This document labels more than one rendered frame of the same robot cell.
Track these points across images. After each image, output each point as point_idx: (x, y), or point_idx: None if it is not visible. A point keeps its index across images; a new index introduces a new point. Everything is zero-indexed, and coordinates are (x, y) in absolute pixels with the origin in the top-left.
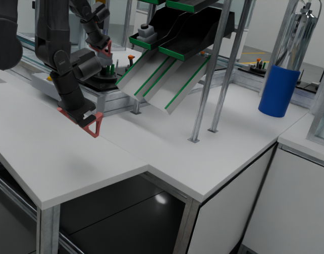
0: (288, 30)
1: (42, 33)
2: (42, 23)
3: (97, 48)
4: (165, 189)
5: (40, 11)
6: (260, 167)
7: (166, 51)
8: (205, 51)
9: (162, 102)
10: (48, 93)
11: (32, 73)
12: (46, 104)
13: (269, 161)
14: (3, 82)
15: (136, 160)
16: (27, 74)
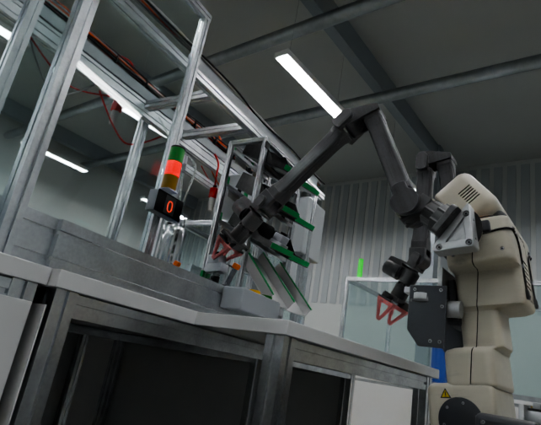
0: (174, 241)
1: (428, 246)
2: (429, 241)
3: (241, 250)
4: (343, 375)
5: (428, 234)
6: (234, 373)
7: (297, 258)
8: (283, 259)
9: (291, 307)
10: (265, 315)
11: (196, 290)
12: None
13: (207, 373)
14: (187, 313)
15: None
16: (185, 293)
